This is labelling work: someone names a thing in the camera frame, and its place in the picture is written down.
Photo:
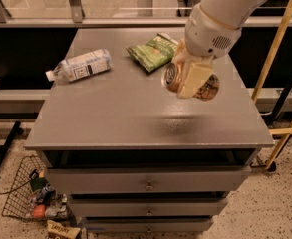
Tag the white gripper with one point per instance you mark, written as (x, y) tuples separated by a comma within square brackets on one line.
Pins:
[(207, 34)]

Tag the orange soda can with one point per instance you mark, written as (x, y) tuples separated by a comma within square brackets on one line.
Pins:
[(172, 76)]

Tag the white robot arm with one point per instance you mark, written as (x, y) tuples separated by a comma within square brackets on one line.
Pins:
[(232, 13)]

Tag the blue can in basket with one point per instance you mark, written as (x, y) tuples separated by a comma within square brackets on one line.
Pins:
[(45, 193)]

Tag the green chip bag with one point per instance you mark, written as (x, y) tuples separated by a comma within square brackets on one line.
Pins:
[(155, 53)]

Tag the grey drawer cabinet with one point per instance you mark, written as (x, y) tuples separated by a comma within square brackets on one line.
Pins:
[(103, 138)]

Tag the clear plastic water bottle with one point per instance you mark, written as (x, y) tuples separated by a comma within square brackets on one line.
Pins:
[(79, 67)]

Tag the top drawer knob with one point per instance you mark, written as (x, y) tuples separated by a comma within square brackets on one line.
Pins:
[(149, 186)]

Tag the drawer knob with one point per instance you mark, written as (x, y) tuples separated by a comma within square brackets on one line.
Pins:
[(149, 186), (149, 212)]

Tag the middle drawer knob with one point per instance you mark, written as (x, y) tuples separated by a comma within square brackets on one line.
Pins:
[(149, 212)]

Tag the orange fruit in basket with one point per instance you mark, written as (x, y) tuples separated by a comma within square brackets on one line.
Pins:
[(39, 211)]

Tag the yellow snack bag on floor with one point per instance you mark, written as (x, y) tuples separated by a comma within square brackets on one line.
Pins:
[(58, 231)]

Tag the black stand leg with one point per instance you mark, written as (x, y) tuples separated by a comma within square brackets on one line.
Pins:
[(4, 151)]

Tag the black wire basket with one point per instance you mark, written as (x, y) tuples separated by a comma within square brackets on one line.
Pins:
[(28, 182)]

